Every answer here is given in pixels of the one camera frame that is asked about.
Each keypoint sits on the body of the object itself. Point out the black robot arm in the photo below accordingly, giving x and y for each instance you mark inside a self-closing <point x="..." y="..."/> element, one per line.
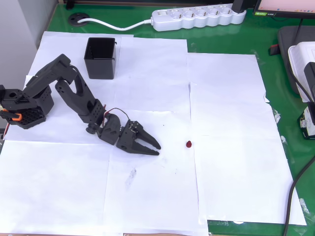
<point x="81" y="98"/>

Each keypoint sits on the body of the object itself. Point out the black square box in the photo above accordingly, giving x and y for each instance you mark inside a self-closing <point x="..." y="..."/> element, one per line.
<point x="101" y="68"/>

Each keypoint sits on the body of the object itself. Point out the black plug adapter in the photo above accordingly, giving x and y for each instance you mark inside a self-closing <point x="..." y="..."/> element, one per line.
<point x="238" y="6"/>

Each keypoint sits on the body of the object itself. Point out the gray pad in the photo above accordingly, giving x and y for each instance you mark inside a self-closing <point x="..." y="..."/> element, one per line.
<point x="288" y="39"/>

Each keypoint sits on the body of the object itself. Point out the orange table clamp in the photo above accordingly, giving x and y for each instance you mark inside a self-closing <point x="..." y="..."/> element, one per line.
<point x="14" y="115"/>

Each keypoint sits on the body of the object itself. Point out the small black red device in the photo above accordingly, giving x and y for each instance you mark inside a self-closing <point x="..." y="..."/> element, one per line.
<point x="273" y="50"/>

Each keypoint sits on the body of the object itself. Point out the red pawn piece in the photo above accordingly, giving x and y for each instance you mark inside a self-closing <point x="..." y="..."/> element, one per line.
<point x="189" y="145"/>

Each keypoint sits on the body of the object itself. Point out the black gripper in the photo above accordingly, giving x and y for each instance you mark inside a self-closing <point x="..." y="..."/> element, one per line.
<point x="128" y="140"/>

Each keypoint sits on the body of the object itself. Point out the green white carton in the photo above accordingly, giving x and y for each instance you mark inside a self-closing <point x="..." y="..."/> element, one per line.
<point x="307" y="123"/>

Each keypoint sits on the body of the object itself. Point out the white container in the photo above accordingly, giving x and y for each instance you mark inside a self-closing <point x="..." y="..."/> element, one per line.
<point x="299" y="56"/>

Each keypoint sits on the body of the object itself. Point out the computer monitor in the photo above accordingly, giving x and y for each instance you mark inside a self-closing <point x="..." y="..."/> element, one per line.
<point x="283" y="7"/>

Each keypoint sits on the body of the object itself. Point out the white power strip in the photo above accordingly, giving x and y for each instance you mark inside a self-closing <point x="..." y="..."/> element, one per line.
<point x="197" y="20"/>

